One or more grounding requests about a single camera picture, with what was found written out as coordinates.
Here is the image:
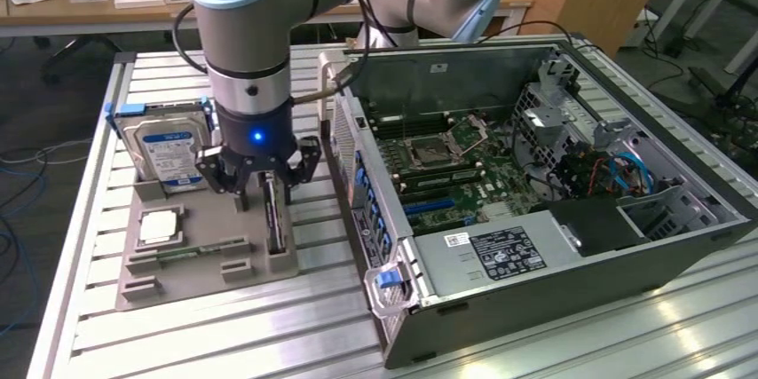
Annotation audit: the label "green motherboard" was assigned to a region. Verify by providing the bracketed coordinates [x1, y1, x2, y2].
[362, 103, 555, 238]

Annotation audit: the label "grey braided wrist cable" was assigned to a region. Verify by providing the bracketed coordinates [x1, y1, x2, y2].
[289, 85, 344, 105]

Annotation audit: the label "graphics card with metal bracket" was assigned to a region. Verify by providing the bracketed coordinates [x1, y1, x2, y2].
[257, 170, 289, 257]

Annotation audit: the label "hard disk with blue rails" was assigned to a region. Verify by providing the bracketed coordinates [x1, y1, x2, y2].
[102, 95, 216, 197]

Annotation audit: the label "open grey PC case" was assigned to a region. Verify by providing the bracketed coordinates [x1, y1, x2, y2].
[316, 34, 758, 371]

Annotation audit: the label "short black expansion slot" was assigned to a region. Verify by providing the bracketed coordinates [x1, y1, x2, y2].
[401, 190, 452, 203]

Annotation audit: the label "CPU socket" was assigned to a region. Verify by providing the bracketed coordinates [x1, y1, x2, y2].
[405, 133, 461, 172]

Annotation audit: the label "grey parts rack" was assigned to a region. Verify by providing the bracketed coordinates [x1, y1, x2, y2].
[110, 130, 304, 312]

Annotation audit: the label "blue expansion slot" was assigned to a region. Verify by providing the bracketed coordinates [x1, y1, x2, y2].
[401, 198, 457, 217]

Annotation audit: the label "perforated metal drive cage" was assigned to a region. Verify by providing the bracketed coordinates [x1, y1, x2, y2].
[509, 80, 603, 176]

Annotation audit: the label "grey power supply unit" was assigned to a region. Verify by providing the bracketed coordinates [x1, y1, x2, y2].
[409, 209, 587, 305]

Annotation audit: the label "green RAM stick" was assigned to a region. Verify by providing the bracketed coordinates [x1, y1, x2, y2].
[152, 243, 225, 264]

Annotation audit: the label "wooden desk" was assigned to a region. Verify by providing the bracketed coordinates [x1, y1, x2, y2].
[0, 0, 533, 50]

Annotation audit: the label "blue case latch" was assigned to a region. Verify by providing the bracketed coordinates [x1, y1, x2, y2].
[374, 270, 405, 292]

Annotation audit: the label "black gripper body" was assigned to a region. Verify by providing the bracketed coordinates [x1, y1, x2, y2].
[213, 101, 298, 172]

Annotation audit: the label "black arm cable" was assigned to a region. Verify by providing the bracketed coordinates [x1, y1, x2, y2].
[170, 1, 212, 76]

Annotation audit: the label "blue SATA wire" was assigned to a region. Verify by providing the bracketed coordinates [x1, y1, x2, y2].
[607, 153, 657, 197]

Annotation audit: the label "black office chair base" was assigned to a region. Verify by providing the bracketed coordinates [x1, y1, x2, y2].
[685, 63, 758, 149]

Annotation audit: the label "black cable behind case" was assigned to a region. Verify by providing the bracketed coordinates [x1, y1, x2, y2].
[481, 20, 599, 50]

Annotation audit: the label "metal socket cover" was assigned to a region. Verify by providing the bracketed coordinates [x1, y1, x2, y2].
[444, 113, 493, 154]

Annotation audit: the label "red black drive wires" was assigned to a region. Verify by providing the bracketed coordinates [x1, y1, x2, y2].
[559, 152, 616, 201]

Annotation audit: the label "metal disk bay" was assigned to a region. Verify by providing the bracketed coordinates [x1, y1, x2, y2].
[615, 181, 748, 243]

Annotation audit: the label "black plastic shroud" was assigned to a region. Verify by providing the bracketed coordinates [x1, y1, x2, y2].
[539, 195, 652, 259]

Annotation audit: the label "silver CPU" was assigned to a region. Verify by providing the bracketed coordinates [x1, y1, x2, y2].
[137, 209, 180, 246]

